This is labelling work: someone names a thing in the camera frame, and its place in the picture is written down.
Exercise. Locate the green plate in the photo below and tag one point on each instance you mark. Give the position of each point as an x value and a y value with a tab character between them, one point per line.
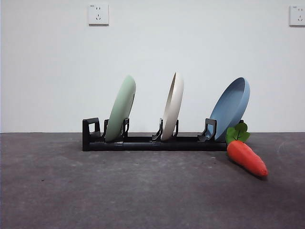
120	107

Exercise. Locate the white wall socket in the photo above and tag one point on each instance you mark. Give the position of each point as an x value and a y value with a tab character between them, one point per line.
297	15
98	14

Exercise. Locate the beige plate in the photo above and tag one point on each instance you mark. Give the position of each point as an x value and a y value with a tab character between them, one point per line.
172	109

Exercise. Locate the blue plate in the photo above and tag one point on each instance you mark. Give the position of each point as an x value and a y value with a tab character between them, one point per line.
230	107

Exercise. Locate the orange toy carrot green leaves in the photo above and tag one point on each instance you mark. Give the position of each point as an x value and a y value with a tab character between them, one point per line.
245	157

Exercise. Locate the black plate rack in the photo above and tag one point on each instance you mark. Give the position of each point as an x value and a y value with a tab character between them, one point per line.
143	145

